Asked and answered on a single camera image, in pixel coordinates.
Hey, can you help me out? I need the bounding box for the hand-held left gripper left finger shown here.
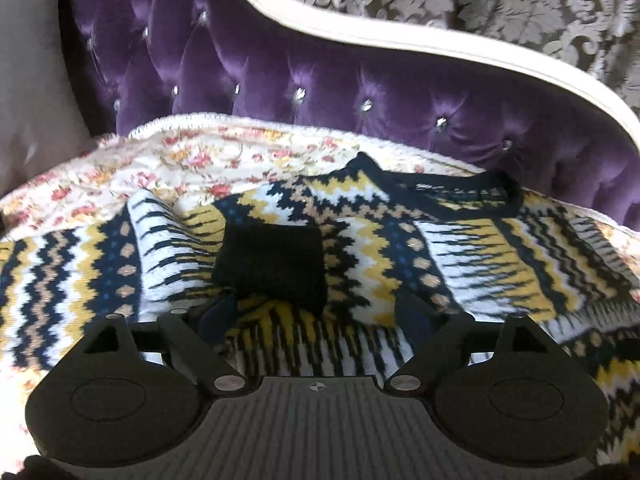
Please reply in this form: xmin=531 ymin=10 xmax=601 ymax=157
xmin=81 ymin=292 xmax=252 ymax=395

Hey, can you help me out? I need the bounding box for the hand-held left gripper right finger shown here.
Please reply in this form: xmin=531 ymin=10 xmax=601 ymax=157
xmin=384 ymin=290 xmax=552 ymax=393

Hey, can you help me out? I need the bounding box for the yellow navy white patterned sweater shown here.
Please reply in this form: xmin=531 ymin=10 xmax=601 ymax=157
xmin=0 ymin=152 xmax=640 ymax=413

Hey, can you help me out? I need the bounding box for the floral bedspread with lace edge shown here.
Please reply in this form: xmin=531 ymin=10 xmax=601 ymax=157
xmin=0 ymin=110 xmax=640 ymax=463

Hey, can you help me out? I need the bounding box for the purple tufted sofa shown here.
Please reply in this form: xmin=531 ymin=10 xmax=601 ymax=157
xmin=57 ymin=0 xmax=640 ymax=235

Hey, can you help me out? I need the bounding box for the grey satin pillow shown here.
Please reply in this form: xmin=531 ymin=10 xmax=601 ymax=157
xmin=0 ymin=0 xmax=99 ymax=197

